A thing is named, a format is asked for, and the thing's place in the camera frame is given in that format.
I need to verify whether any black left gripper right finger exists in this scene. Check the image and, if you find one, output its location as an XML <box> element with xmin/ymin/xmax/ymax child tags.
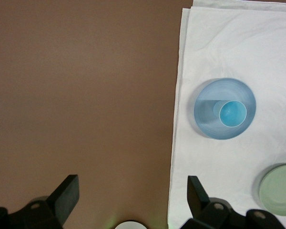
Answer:
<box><xmin>181</xmin><ymin>176</ymin><xmax>247</xmax><ymax>229</ymax></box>

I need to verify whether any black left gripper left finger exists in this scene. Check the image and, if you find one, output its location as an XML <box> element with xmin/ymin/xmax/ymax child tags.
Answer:
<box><xmin>10</xmin><ymin>174</ymin><xmax>81</xmax><ymax>229</ymax></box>

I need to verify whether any green round plate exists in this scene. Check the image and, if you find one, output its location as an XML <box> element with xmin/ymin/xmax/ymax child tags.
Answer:
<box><xmin>258</xmin><ymin>163</ymin><xmax>286</xmax><ymax>218</ymax></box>

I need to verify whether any blue round plate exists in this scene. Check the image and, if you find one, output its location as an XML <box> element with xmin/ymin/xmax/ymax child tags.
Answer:
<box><xmin>193</xmin><ymin>77</ymin><xmax>257</xmax><ymax>141</ymax></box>

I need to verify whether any white cloth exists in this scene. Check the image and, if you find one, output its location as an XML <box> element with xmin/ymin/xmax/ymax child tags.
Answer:
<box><xmin>167</xmin><ymin>0</ymin><xmax>286</xmax><ymax>229</ymax></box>

